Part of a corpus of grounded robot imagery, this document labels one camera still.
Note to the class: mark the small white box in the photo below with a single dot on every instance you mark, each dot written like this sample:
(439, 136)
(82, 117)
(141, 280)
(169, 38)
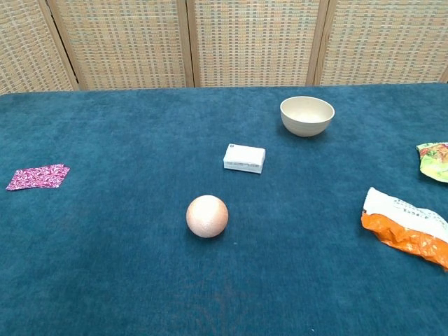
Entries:
(245, 157)

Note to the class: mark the peach foam ball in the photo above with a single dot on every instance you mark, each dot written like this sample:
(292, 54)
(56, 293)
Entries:
(207, 217)

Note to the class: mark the cream bowl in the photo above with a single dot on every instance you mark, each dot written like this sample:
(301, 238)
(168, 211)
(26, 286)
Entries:
(307, 120)

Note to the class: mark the woven folding screen panel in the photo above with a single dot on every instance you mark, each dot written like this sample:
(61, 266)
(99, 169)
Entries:
(385, 42)
(122, 42)
(252, 42)
(24, 45)

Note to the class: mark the teal table cloth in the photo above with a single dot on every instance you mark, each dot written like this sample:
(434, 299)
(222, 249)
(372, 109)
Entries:
(140, 273)

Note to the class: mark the orange and white snack bag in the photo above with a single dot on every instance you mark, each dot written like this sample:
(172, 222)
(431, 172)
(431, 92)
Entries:
(402, 231)

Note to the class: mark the green snack bag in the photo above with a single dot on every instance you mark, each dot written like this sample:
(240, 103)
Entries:
(435, 162)

